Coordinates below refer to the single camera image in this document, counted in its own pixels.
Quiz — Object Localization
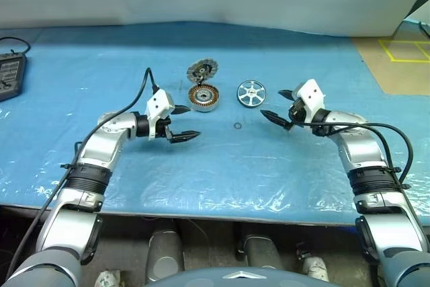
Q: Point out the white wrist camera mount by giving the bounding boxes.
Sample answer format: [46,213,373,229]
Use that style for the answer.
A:
[292,79,327,123]
[144,89,175,140]

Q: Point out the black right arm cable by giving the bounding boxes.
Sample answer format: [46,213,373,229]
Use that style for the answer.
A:
[295,121,424,227]

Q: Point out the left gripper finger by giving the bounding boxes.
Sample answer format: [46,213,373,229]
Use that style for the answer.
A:
[169,130,202,144]
[172,104,193,116]

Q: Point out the black power supply cable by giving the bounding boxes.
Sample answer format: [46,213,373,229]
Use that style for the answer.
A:
[0,36,32,56]

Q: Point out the grey robot torso with logo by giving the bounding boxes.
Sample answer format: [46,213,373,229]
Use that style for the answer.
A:
[144,266,293,287]

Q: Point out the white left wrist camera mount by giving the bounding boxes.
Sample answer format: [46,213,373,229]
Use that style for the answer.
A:
[144,89,175,140]

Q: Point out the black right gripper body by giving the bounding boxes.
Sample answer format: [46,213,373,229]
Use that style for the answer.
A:
[287,97,307,131]

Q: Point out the brown cardboard board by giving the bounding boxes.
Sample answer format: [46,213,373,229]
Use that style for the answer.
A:
[351,36,430,96]

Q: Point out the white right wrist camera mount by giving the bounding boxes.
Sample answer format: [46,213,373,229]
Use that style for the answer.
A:
[292,79,327,123]

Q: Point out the black tripod leg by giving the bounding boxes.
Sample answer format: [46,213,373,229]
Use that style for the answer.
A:
[401,0,430,21]

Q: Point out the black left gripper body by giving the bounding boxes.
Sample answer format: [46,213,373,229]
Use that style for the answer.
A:
[157,115,177,145]

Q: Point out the motor stator with copper windings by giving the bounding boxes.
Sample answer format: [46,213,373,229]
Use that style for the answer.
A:
[187,84,221,114]

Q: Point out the black power supply box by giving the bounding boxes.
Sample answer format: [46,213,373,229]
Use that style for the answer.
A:
[0,52,28,102]

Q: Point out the silver spoked rotor cap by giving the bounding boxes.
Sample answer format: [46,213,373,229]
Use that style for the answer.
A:
[236,79,269,108]

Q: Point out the white crumpled wrap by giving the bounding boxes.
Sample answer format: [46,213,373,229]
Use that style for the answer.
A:
[95,269,122,287]
[302,255,329,283]

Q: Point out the blue plastic table sheet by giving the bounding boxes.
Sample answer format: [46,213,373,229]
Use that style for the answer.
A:
[0,19,430,227]

